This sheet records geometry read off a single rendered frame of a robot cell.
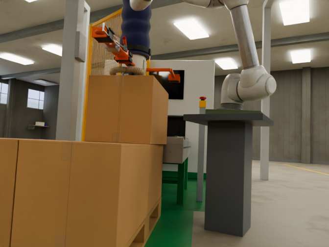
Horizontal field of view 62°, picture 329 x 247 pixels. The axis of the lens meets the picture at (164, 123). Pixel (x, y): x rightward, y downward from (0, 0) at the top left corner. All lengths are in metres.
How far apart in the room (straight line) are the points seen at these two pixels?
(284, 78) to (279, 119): 1.80
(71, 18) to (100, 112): 2.00
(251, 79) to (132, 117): 0.76
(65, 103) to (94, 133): 1.62
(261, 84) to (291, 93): 11.31
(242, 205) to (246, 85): 0.75
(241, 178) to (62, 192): 1.13
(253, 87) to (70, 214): 1.25
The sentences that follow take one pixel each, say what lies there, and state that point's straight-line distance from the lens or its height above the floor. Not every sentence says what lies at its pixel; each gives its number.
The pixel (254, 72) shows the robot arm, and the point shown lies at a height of 1.00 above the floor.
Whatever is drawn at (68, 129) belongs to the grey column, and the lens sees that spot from 3.23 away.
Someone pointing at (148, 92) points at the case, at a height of 0.84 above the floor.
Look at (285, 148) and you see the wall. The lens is 12.87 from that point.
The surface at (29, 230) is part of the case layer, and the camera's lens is 1.18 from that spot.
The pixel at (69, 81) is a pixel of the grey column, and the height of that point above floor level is 1.20.
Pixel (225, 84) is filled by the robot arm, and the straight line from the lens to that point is 1.96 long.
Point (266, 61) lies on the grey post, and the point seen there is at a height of 2.11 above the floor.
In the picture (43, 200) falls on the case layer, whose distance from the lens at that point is 1.13.
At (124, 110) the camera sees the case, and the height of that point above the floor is 0.73.
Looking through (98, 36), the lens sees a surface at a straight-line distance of 1.42.
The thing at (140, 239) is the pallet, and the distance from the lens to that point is 1.60.
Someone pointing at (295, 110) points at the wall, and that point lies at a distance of 12.95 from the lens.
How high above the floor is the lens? 0.55
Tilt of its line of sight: 4 degrees up
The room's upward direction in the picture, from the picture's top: 2 degrees clockwise
